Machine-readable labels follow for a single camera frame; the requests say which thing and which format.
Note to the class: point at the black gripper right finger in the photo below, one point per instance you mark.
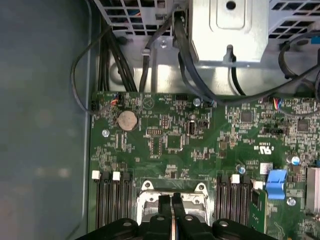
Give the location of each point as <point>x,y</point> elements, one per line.
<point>225,230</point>

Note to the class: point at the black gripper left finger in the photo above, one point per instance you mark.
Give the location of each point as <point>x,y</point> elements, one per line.
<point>125,228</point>

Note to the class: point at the metal socket cover frame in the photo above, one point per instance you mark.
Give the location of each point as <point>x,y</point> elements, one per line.
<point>192,196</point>

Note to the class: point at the RAM slot white latch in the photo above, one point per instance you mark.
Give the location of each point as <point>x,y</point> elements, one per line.
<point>118,200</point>
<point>233,202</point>
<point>258,185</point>
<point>101,202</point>

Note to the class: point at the CPU socket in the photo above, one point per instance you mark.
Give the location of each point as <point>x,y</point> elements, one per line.
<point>150,189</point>

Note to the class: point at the green RAM stick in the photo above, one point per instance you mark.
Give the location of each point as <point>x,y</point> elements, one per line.
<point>257,215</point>

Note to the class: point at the blue plastic clip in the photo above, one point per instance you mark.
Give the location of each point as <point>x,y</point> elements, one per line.
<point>276,185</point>

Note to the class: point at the green motherboard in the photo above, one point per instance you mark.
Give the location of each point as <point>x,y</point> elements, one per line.
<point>200,140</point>

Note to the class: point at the silver chipset heatsink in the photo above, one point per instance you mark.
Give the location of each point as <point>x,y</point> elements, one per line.
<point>313,190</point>

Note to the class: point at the silver internal USB port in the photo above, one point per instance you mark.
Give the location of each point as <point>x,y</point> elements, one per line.
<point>191,128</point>

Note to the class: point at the round coin cell battery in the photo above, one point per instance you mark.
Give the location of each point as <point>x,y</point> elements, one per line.
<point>127,120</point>

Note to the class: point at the black PC case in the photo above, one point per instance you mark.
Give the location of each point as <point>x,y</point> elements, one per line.
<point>37,100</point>

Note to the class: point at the metal drive cage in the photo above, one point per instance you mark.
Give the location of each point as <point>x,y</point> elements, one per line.
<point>230,32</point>

